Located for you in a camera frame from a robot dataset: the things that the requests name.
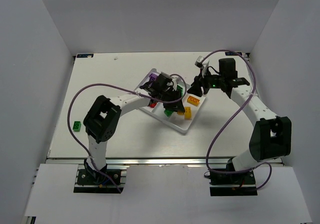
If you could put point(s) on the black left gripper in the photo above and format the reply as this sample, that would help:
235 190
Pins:
172 98

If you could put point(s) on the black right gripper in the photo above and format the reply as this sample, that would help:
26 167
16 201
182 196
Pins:
202 83

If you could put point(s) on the green lego brick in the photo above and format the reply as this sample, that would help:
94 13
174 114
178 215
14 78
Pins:
168 113
76 126

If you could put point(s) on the yellow lego brick from stack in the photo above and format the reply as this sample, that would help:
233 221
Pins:
193 101

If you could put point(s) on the red round lego brick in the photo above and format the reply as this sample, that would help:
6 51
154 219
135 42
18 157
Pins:
152 105

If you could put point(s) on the purple round lego brick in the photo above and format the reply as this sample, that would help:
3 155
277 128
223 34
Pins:
153 77

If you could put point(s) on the yellow curved lego brick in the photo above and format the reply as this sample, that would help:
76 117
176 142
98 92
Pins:
188 113

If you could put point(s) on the green studded lego plate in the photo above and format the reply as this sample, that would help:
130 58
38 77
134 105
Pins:
180 89

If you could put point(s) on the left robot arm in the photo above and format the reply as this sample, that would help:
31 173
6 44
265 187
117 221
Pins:
102 119

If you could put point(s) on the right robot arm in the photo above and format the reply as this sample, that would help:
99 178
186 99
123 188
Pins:
271 136

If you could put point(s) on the white divided sorting tray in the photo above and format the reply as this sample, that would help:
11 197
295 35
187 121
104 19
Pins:
177 116

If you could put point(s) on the blue table label right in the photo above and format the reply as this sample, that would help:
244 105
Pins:
228 53

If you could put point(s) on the blue table label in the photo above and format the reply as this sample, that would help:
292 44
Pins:
228 53
90 55

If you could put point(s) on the blue table label left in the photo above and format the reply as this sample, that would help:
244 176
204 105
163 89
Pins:
90 55

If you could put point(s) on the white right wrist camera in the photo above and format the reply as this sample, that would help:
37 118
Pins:
203 64

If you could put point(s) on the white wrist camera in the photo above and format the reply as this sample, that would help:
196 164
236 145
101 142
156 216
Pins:
203 64
170 80

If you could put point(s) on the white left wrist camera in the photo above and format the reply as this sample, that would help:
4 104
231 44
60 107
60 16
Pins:
170 80

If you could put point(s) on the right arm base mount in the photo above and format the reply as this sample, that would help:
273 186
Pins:
231 185

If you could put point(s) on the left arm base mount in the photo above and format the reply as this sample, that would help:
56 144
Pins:
89 181

